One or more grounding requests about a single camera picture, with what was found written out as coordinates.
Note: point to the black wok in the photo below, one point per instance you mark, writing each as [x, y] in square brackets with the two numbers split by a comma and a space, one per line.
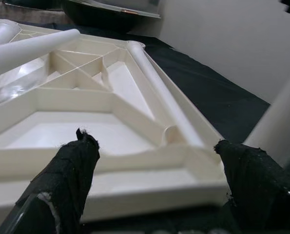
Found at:
[98, 17]

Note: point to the beige cloth-covered bench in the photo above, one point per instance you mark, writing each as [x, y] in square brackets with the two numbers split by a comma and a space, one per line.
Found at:
[25, 14]

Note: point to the clear plastic container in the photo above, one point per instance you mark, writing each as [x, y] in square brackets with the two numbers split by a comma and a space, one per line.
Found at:
[144, 5]

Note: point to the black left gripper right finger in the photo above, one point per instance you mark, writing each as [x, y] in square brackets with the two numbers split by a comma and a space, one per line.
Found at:
[257, 182]

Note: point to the white plastic children table top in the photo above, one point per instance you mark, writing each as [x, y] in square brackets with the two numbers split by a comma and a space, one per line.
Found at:
[86, 131]

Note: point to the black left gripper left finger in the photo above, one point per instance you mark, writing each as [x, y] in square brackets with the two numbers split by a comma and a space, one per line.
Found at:
[62, 175]

